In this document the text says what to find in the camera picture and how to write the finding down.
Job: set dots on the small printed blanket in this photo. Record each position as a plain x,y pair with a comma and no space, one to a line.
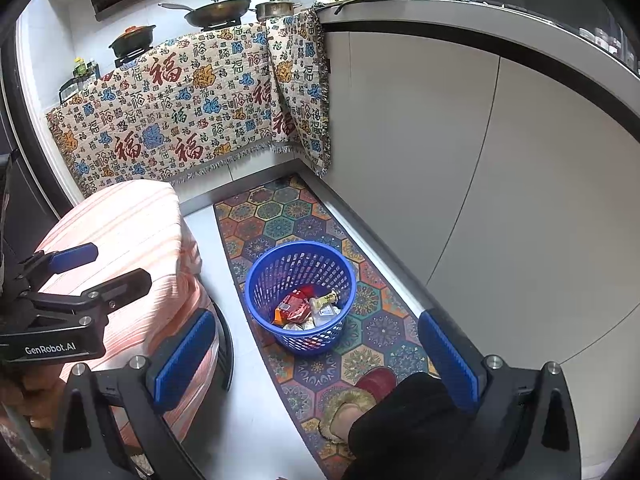
300,85

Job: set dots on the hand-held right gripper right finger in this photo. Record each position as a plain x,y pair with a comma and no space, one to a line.
450,355

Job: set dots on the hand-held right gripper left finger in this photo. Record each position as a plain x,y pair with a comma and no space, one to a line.
182,355

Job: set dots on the orange snack bag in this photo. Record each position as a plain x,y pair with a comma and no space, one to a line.
292,307

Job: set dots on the white kitchen counter cabinet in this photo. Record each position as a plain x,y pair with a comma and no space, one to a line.
500,160

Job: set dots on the hexagon patterned floor rug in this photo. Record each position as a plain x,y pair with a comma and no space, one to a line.
300,210

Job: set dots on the black clay pot red lid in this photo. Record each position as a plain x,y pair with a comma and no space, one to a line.
132,42

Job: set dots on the blue plastic basket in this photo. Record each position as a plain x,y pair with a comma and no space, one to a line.
300,260

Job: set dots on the black wok with lid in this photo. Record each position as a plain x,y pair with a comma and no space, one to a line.
220,10

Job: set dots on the yellow cap bottle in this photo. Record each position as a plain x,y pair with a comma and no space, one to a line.
78,67

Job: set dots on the person's left hand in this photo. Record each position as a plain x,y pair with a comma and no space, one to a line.
35,385

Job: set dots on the silver snack wrapper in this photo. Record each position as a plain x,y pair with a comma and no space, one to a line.
297,326

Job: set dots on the clear plastic container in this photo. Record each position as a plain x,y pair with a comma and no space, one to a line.
327,316

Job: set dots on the steel pot with lid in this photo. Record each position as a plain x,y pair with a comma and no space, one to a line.
275,10

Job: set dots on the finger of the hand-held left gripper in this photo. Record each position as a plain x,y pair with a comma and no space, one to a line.
75,256
127,282

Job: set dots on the large printed blanket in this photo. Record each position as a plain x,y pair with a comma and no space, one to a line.
175,105

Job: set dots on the person's leg in black pants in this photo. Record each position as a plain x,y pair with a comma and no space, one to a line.
400,425

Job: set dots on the black seasoning rack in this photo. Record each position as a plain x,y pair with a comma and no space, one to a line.
70,87

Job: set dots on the pink striped covered stool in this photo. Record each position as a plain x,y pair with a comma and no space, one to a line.
125,230

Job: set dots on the red fluffy slipper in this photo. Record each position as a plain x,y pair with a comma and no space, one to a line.
375,382

